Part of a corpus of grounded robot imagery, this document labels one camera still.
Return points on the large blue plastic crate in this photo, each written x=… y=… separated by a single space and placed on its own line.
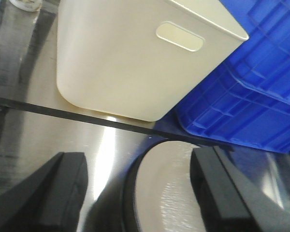
x=246 y=99

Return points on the beige black-rimmed plate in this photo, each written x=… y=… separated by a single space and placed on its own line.
x=157 y=194

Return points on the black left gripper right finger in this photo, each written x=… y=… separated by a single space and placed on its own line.
x=230 y=202

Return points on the cream plastic bin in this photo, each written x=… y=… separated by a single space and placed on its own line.
x=139 y=58

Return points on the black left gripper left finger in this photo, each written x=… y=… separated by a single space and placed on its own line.
x=50 y=199

